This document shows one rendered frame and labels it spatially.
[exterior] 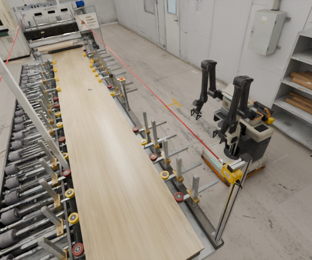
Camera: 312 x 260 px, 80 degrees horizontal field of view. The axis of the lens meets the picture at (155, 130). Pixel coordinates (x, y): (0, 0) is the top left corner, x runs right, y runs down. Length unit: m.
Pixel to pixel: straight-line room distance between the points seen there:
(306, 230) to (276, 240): 0.38
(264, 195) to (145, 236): 1.83
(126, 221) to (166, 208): 0.32
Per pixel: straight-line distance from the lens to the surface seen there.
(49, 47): 5.61
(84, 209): 1.78
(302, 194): 3.15
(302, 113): 3.54
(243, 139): 2.41
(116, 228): 1.62
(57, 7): 5.75
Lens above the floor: 2.36
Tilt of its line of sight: 41 degrees down
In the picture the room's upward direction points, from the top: 7 degrees counter-clockwise
